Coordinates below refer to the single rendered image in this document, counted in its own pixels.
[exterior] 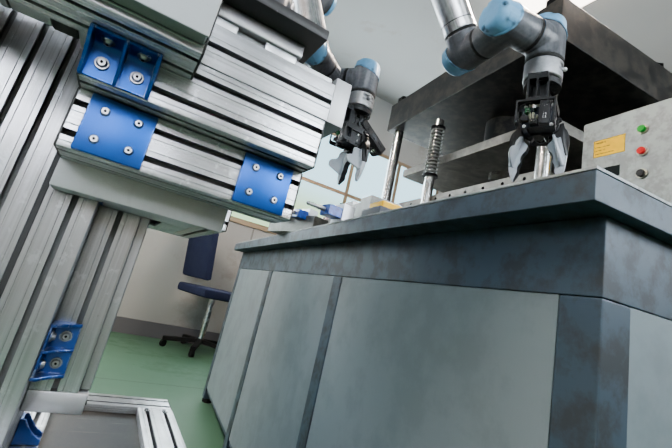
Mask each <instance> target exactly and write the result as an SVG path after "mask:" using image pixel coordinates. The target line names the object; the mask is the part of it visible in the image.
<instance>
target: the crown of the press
mask: <svg viewBox="0 0 672 448"><path fill-rule="evenodd" d="M546 12H552V13H555V14H556V13H559V14H561V15H562V16H564V18H565V19H566V22H567V33H568V36H567V41H566V49H565V61H564V67H567V71H566V72H563V82H562V87H561V91H560V92H559V94H558V106H559V110H560V114H559V117H560V118H561V119H562V120H563V121H565V122H566V123H568V124H570V125H572V126H574V127H576V128H577V129H579V130H581V131H583V132H584V126H585V125H587V124H590V123H593V122H596V121H600V120H603V119H606V118H609V117H612V116H615V115H619V114H622V113H625V112H628V111H631V110H634V109H638V108H641V107H644V106H647V105H650V104H654V103H657V102H660V101H663V100H666V99H669V98H672V73H671V72H670V71H668V70H667V69H665V68H664V63H658V62H656V61H654V60H653V59H651V58H650V57H649V56H647V55H646V54H644V53H643V52H642V51H640V50H639V49H637V48H636V47H635V46H633V45H632V44H630V43H629V42H628V41H626V40H625V39H623V38H622V37H621V36H619V35H618V34H616V33H615V32H614V31H612V30H611V29H609V28H608V27H607V26H605V25H604V24H602V23H601V22H600V21H598V20H597V19H595V18H594V17H593V16H591V15H590V14H588V13H587V12H586V11H584V10H583V9H581V8H580V7H579V6H577V5H576V4H574V3H573V2H572V1H570V0H547V1H546V7H545V8H543V9H542V10H540V11H539V12H537V13H535V14H537V15H539V14H542V13H546ZM524 63H525V55H523V54H522V53H519V52H517V51H515V50H513V49H512V48H510V47H508V48H506V49H505V50H503V51H502V52H500V53H498V54H497V55H495V56H493V57H492V58H490V59H488V60H487V61H485V62H484V63H482V64H480V65H479V66H477V67H476V68H475V69H474V70H472V71H469V72H467V73H465V74H463V75H461V76H453V75H451V74H449V73H448V72H447V71H446V72H444V73H443V74H441V75H440V76H438V77H437V78H435V79H434V80H432V81H430V82H429V83H427V84H426V85H424V86H423V87H421V88H420V89H418V90H417V91H415V92H413V93H412V94H410V95H409V96H402V97H400V98H399V99H398V103H396V104H395V105H393V106H392V110H391V114H390V119H389V124H388V129H387V132H390V133H392V134H395V130H402V131H404V134H403V138H404V139H406V140H408V141H411V142H413V143H415V144H417V145H420V146H422V147H424V148H427V149H428V147H429V140H430V134H431V126H432V125H434V122H435V119H443V120H444V126H445V127H446V131H445V132H444V136H443V137H444V138H443V139H442V140H443V142H442V144H443V145H442V146H441V147H442V149H440V150H441V153H440V154H441V155H443V156H444V155H447V154H450V153H453V152H455V151H458V150H461V149H464V148H466V147H469V146H472V145H475V144H477V143H480V142H483V141H486V140H488V139H491V138H494V137H497V136H499V135H502V134H505V133H508V132H510V131H513V130H516V128H515V125H514V117H515V108H516V100H523V99H526V95H525V94H524V93H523V84H522V80H523V71H524Z"/></svg>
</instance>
